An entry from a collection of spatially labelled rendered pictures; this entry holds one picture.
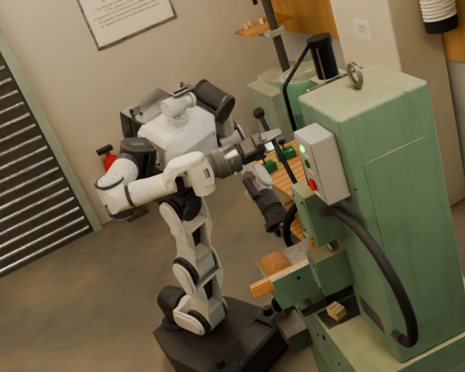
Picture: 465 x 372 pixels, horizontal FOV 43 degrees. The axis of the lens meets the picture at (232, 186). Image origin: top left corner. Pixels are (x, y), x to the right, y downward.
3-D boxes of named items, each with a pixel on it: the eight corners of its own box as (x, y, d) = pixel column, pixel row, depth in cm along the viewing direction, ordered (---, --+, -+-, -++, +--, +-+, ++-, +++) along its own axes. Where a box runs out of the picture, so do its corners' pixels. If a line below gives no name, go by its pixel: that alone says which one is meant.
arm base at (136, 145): (131, 194, 197) (108, 178, 202) (157, 184, 207) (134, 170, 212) (138, 155, 190) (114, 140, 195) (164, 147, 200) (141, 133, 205)
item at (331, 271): (343, 271, 168) (333, 237, 163) (355, 283, 162) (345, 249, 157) (314, 285, 167) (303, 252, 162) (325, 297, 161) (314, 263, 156)
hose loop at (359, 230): (363, 294, 161) (331, 184, 145) (436, 373, 131) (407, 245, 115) (345, 303, 160) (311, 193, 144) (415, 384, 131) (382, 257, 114)
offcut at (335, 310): (336, 308, 180) (334, 300, 178) (347, 314, 176) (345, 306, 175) (328, 315, 178) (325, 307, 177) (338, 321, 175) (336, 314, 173)
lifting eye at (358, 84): (355, 84, 135) (348, 58, 132) (367, 90, 130) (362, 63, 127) (348, 87, 135) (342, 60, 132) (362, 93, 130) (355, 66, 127)
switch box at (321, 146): (332, 180, 142) (316, 121, 135) (352, 195, 133) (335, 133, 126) (310, 190, 141) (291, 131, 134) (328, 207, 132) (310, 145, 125)
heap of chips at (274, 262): (281, 251, 197) (278, 242, 195) (297, 271, 185) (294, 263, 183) (257, 263, 196) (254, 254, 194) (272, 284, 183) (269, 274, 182)
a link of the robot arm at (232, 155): (255, 124, 168) (216, 141, 166) (269, 153, 165) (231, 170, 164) (252, 139, 180) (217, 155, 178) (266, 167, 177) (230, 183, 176)
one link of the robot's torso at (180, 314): (178, 328, 290) (168, 309, 284) (204, 302, 301) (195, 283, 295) (206, 341, 275) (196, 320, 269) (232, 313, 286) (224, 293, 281)
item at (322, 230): (331, 220, 158) (317, 173, 151) (346, 234, 150) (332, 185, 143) (303, 232, 157) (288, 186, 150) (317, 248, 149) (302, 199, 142)
